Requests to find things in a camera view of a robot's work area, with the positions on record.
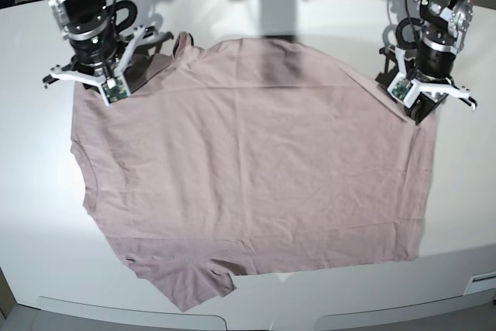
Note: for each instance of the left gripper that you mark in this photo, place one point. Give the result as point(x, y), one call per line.
point(430, 70)

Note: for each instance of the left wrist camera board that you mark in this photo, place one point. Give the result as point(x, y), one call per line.
point(402, 90)

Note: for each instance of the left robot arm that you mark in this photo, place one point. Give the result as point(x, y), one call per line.
point(435, 18)

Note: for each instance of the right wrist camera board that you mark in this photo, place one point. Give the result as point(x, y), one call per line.
point(115, 89)

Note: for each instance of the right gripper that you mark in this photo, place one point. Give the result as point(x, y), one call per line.
point(104, 66)

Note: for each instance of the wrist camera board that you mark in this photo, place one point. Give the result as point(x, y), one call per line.
point(402, 90)
point(115, 89)

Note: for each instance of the pink T-shirt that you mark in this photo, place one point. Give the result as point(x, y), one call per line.
point(254, 156)

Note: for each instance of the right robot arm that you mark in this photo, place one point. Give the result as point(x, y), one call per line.
point(110, 49)

